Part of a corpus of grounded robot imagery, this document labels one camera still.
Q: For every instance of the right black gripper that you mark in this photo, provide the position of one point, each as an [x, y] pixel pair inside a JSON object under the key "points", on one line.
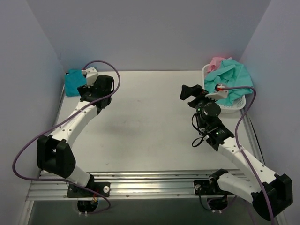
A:
{"points": [[195, 99]]}

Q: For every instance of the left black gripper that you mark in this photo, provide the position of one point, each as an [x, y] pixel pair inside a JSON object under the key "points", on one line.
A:
{"points": [[103, 82]]}

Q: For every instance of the teal t shirt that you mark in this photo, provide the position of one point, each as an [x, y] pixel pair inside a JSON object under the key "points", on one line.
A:
{"points": [[72, 80]]}

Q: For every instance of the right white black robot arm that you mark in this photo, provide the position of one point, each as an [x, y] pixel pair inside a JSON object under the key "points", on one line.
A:
{"points": [[268, 192]]}

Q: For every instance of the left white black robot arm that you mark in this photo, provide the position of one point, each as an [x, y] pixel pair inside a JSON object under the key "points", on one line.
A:
{"points": [[54, 153]]}

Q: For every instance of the pink t shirt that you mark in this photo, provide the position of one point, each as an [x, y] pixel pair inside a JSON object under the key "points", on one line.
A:
{"points": [[216, 63]]}

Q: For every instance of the mint green t shirt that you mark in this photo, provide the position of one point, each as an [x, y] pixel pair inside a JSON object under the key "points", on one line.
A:
{"points": [[231, 74]]}

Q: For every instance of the white plastic basket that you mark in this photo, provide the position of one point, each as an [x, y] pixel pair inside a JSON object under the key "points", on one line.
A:
{"points": [[238, 104]]}

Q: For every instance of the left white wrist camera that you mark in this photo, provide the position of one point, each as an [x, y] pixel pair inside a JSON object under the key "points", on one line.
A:
{"points": [[91, 75]]}

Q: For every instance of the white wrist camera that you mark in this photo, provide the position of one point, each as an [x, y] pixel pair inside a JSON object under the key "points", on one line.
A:
{"points": [[91, 75], [220, 92]]}

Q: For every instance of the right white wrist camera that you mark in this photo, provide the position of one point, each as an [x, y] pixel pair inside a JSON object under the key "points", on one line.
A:
{"points": [[220, 92]]}

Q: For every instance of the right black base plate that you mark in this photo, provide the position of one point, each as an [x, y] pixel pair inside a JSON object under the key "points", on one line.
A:
{"points": [[203, 187]]}

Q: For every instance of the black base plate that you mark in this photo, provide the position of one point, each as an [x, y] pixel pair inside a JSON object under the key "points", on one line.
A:
{"points": [[203, 187], [102, 188]]}

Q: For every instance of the aluminium rail frame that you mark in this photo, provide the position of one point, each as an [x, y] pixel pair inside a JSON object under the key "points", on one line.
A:
{"points": [[140, 143]]}

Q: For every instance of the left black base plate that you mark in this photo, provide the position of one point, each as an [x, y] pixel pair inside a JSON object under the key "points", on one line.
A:
{"points": [[102, 188]]}

